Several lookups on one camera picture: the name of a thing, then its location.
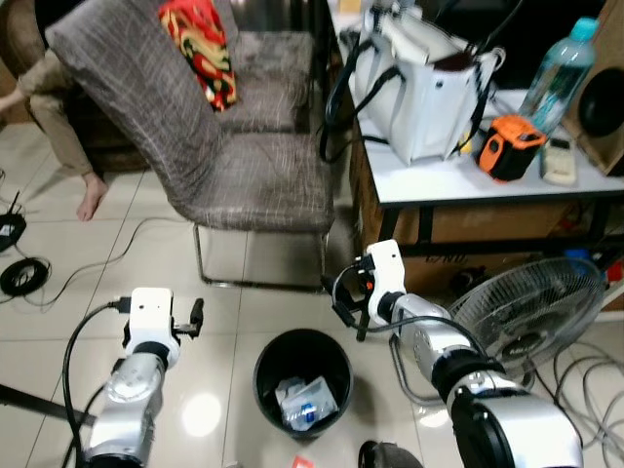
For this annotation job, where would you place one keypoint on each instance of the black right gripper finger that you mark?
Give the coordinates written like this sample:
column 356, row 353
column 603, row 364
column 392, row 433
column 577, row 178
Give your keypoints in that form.
column 363, row 330

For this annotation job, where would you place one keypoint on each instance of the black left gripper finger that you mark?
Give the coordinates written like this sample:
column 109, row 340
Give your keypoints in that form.
column 198, row 312

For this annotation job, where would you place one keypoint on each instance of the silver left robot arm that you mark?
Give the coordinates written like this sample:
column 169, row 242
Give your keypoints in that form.
column 132, row 400

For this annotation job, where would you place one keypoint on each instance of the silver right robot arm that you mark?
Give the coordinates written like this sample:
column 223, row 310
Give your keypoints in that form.
column 507, row 419

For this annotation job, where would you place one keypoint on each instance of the clear plastic wrapper trash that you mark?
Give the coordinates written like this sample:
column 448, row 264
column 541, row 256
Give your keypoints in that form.
column 307, row 405

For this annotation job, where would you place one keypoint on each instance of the black round rubbish bin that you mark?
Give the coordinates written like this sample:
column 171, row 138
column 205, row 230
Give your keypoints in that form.
column 268, row 390

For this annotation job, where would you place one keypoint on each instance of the person's bare hand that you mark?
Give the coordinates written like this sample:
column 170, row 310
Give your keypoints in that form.
column 10, row 100

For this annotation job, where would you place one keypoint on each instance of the brown cardboard box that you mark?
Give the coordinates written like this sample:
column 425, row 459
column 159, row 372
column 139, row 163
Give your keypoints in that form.
column 468, row 224

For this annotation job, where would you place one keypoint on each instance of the dark robot foot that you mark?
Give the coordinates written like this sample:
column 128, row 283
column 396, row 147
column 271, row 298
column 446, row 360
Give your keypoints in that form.
column 390, row 456

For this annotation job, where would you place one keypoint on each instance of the small red wrapper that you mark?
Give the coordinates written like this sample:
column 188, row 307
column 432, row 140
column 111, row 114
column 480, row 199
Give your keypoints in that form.
column 303, row 462

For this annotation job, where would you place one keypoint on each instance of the grey floor fan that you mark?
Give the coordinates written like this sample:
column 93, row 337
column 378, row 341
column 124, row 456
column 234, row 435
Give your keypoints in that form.
column 526, row 302

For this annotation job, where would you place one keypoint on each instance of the small black router device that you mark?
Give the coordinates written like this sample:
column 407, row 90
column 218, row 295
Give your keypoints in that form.
column 10, row 229

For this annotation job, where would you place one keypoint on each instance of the orange black handheld device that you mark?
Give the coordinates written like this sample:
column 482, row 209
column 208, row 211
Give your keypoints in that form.
column 509, row 146

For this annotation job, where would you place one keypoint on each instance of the grey fabric covered chair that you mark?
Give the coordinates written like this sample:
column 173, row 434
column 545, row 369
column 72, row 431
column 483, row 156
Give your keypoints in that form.
column 273, row 78
column 146, row 97

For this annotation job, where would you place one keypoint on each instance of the white remote control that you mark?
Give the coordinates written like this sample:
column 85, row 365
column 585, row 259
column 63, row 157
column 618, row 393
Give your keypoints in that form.
column 559, row 161

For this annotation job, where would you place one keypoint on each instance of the person's leg khaki trousers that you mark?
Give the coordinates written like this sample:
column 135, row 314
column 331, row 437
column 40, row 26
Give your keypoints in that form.
column 58, row 107

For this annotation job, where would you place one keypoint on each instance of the red yellow patterned cloth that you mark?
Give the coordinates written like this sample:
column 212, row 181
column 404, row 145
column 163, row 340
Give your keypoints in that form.
column 200, row 49

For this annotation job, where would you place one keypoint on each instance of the clear water bottle teal cap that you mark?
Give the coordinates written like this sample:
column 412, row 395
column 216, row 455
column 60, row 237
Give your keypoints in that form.
column 556, row 83

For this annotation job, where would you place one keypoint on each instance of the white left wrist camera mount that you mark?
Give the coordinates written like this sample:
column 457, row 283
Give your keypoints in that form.
column 151, row 312

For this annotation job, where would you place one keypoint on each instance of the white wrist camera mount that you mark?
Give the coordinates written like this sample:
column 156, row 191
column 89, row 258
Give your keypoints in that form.
column 387, row 265
column 151, row 312

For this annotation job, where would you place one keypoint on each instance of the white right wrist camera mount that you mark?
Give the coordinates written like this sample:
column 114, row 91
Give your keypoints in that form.
column 387, row 265

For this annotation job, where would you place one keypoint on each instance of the white desk black frame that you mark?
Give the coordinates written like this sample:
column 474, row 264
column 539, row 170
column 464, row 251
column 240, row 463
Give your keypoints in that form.
column 439, row 180

